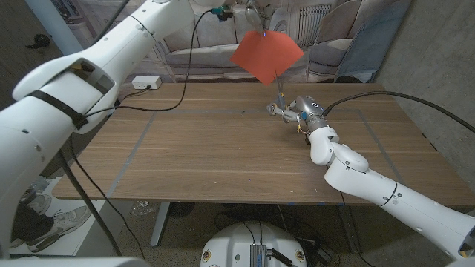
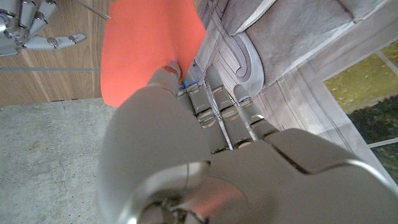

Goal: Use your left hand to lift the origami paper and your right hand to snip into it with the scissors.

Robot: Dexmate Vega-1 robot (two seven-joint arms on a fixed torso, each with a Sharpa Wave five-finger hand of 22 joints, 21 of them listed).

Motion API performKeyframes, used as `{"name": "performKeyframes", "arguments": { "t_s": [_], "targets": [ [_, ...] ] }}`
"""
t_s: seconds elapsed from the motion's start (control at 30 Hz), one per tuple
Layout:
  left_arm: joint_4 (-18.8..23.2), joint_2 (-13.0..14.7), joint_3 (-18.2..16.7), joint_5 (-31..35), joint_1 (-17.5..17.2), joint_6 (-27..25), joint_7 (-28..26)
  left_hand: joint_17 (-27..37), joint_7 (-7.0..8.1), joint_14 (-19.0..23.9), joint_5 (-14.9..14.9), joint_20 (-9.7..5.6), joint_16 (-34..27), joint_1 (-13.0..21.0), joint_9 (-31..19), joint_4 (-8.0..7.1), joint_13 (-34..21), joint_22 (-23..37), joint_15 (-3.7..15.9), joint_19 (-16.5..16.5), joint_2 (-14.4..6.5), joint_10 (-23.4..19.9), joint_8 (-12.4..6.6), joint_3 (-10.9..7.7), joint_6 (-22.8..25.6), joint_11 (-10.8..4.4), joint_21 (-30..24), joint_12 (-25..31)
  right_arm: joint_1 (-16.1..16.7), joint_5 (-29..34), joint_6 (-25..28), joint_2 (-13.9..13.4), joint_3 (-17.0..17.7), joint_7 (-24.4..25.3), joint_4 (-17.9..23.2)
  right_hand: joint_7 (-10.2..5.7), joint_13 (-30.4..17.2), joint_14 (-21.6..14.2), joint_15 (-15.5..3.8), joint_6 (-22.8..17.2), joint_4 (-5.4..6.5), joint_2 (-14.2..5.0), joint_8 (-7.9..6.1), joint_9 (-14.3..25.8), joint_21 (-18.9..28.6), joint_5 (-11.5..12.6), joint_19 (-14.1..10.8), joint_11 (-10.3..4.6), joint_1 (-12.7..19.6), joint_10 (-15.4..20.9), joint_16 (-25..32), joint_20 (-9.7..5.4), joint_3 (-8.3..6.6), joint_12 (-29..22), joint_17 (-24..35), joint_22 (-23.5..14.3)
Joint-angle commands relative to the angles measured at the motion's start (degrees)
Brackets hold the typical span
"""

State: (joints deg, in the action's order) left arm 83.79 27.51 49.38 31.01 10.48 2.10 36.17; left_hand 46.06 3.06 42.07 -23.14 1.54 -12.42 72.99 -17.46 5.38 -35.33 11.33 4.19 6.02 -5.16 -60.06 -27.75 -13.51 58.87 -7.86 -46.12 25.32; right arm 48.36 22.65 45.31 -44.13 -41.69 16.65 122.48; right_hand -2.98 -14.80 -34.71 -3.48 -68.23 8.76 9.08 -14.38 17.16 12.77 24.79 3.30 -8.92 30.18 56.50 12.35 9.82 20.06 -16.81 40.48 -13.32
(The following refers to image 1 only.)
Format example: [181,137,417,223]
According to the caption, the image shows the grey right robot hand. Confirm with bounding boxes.
[266,95,330,134]

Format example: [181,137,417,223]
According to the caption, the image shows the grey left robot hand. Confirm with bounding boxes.
[233,0,276,33]

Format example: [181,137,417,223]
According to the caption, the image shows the grey orange handled scissors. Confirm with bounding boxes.
[266,69,287,116]

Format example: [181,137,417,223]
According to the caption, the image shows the red origami paper sheet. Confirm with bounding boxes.
[229,30,306,88]

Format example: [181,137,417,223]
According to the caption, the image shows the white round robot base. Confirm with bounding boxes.
[199,221,308,267]

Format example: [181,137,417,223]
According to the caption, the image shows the silver box on robot base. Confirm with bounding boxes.
[249,243,269,267]

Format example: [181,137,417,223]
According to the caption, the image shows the printed sofa room backdrop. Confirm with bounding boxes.
[50,0,413,99]

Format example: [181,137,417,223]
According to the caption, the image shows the grey blue leaning board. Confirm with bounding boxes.
[333,0,413,84]

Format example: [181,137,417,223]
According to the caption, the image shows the white power strip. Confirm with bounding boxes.
[131,76,163,90]

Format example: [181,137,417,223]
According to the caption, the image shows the white table leg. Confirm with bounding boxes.
[150,201,172,248]
[335,205,361,255]

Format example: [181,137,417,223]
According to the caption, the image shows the black power adapter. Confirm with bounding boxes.
[315,246,335,263]

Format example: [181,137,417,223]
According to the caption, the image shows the white floor board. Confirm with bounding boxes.
[7,177,133,257]

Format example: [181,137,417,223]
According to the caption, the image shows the grey white sneaker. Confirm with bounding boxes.
[25,205,92,254]
[9,193,53,249]

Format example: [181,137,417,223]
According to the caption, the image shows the person's dark trouser leg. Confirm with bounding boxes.
[10,202,56,243]

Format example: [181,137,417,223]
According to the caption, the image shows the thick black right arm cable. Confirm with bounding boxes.
[321,90,475,135]

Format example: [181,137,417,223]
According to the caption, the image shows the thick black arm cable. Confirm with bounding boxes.
[321,90,475,135]
[55,0,131,257]

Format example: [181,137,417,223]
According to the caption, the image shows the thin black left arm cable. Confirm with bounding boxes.
[69,10,214,260]

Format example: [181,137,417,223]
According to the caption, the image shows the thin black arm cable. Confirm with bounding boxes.
[339,191,378,267]
[69,10,214,260]

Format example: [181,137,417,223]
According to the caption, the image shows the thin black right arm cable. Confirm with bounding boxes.
[339,191,378,267]

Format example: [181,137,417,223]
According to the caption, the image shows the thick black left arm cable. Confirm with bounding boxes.
[55,0,131,257]

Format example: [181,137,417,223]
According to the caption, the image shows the black door handle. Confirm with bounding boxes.
[24,33,52,50]

